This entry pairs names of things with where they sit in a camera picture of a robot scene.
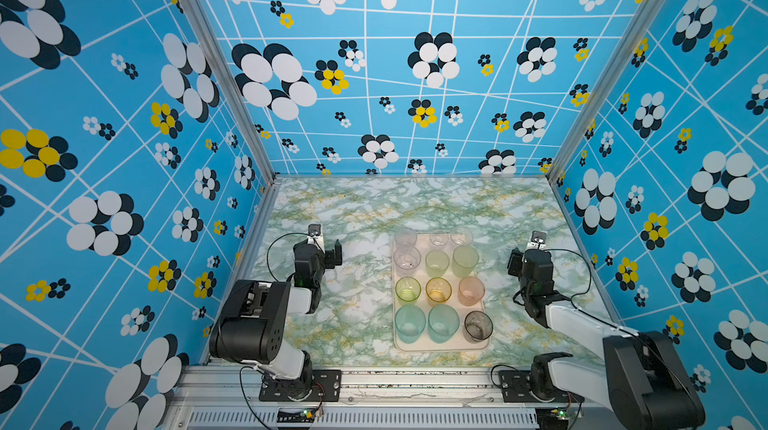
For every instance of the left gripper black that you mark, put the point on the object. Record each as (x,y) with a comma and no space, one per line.
(331,259)

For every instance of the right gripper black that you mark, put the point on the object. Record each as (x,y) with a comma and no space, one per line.
(516,261)

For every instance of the pink textured cup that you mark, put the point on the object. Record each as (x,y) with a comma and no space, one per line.
(471,291)

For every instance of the light green textured cup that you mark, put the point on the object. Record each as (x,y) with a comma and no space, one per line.
(464,260)

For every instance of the clear faceted glass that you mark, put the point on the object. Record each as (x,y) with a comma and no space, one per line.
(462,237)

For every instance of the dark grey tumbler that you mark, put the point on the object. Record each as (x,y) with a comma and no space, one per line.
(478,327)

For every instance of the clear smooth glass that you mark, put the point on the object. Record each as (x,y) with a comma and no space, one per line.
(407,259)

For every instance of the pale green textured cup front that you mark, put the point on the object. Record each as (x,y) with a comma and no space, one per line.
(436,263)

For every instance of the amber yellow glass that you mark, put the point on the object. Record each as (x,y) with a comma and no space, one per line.
(438,291)

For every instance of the clear ribbed glass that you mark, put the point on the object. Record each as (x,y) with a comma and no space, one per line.
(439,239)

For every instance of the green smooth glass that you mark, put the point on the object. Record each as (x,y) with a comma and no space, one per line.
(408,290)

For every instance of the teal textured cup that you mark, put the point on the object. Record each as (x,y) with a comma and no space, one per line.
(443,322)
(410,322)

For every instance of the teal textured cup front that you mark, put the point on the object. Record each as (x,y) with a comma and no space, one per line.
(410,322)

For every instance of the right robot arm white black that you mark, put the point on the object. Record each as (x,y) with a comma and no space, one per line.
(641,380)

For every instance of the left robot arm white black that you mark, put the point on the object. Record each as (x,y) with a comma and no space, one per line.
(251,325)

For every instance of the pink rectangular plastic tray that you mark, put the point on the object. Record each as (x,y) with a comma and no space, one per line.
(424,343)

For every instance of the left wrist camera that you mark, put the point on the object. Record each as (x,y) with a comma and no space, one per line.
(315,236)

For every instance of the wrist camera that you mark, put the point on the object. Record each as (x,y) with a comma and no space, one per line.
(537,240)
(315,236)

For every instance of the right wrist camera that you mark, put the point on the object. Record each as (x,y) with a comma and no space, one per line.
(537,240)

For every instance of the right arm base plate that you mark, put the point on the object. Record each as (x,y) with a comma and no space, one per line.
(515,386)

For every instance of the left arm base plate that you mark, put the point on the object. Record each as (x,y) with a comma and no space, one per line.
(318,386)

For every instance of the aluminium front rail frame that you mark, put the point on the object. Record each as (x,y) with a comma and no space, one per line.
(226,397)

